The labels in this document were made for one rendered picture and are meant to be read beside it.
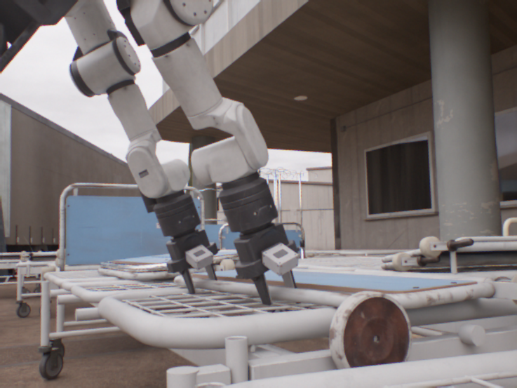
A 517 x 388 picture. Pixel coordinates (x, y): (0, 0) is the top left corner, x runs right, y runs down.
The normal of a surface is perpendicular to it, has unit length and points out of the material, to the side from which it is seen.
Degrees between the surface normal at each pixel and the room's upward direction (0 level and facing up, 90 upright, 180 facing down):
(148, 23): 107
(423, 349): 90
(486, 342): 90
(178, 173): 80
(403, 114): 90
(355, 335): 90
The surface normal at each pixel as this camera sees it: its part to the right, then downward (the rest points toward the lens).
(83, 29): -0.15, 0.13
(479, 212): -0.09, -0.08
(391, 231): -0.90, -0.01
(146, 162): -0.39, 0.26
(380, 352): 0.43, -0.08
